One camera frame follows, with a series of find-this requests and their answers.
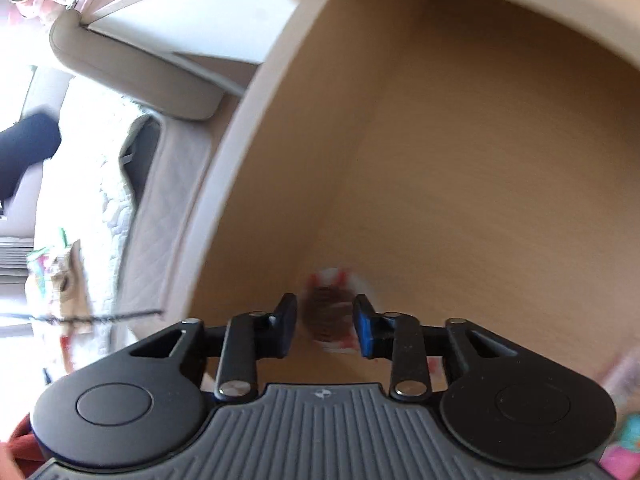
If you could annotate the dark cloth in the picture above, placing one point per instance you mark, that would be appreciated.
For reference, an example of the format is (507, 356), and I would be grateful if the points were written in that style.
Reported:
(25, 155)

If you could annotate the small packet with brown contents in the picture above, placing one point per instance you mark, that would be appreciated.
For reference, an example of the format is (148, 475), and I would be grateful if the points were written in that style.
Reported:
(327, 310)

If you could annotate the beige padded bed frame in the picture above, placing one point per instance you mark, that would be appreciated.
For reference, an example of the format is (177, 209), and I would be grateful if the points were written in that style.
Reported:
(140, 75)

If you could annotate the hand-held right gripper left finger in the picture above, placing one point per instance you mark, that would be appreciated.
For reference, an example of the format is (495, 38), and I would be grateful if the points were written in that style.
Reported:
(287, 321)

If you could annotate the wide white desk drawer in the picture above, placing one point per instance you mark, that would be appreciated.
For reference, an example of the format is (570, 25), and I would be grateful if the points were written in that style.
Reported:
(450, 160)

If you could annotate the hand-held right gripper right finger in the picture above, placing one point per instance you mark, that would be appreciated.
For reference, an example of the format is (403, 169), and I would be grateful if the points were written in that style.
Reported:
(364, 333)

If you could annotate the pink dotted cloth pouch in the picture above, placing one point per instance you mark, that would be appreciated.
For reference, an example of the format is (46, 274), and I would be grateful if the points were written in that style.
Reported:
(625, 380)

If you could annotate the tan printed paper bag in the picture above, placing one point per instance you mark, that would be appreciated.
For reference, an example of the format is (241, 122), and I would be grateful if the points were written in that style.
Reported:
(70, 285)

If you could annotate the white quilted mattress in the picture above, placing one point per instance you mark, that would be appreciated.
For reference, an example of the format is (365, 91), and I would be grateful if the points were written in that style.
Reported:
(100, 200)

